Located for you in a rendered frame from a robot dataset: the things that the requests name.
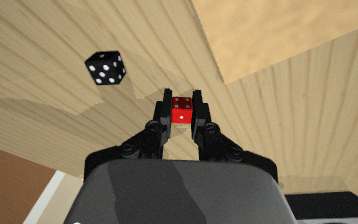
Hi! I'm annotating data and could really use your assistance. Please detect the red die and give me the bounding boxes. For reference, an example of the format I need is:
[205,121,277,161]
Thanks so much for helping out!
[171,97,193,124]

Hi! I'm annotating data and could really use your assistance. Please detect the black die with white pips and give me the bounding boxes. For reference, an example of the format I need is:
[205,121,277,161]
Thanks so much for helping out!
[84,51,126,85]

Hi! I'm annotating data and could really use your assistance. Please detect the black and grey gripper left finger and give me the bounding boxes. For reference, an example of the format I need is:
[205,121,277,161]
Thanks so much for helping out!
[83,88,172,183]

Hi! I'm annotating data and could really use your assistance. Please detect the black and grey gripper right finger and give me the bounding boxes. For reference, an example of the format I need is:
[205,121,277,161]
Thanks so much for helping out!
[191,90,278,184]

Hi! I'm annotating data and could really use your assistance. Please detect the tan flat mat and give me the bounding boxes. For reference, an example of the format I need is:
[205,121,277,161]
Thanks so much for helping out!
[192,0,358,84]

